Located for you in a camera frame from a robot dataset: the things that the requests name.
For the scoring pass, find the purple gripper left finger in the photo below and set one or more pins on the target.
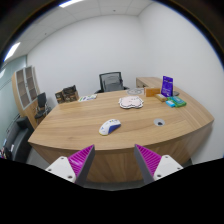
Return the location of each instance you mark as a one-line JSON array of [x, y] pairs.
[[74, 168]]

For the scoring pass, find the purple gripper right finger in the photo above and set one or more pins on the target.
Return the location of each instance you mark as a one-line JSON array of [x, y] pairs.
[[153, 166]]

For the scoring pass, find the white and blue mouse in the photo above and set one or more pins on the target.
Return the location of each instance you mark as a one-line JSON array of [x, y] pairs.
[[109, 126]]

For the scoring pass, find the cloud-shaped white mouse pad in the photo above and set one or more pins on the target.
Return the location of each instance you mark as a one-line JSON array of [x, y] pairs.
[[131, 102]]

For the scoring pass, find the curved wooden desk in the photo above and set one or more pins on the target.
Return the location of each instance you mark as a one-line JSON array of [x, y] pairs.
[[70, 127]]

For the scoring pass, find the black leather sofa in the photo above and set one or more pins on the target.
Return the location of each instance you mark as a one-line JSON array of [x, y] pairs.
[[16, 146]]

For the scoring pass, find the small blue pack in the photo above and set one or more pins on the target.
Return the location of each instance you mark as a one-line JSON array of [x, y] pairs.
[[170, 103]]

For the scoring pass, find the black side chair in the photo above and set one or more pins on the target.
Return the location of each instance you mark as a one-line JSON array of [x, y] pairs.
[[42, 108]]

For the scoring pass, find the beige small box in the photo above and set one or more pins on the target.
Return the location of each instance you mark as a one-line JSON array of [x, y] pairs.
[[161, 97]]

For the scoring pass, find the orange box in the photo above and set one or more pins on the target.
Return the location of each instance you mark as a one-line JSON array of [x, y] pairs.
[[151, 91]]

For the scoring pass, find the white green leaflet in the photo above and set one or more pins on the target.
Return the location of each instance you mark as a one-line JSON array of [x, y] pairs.
[[87, 98]]

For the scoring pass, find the brown cardboard box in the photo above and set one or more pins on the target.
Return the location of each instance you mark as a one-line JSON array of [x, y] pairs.
[[68, 94]]

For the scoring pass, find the round grey coaster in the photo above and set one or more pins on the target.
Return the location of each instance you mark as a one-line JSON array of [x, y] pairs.
[[135, 91]]

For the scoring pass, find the wooden side cabinet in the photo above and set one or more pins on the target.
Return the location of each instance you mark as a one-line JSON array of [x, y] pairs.
[[142, 82]]

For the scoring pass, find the purple standing sign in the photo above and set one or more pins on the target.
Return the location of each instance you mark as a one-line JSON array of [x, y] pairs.
[[167, 86]]

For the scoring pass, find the black mesh office chair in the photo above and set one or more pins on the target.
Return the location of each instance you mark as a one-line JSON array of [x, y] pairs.
[[111, 81]]

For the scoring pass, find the wooden bookshelf cabinet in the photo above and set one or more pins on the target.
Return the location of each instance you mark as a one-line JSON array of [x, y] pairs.
[[26, 90]]

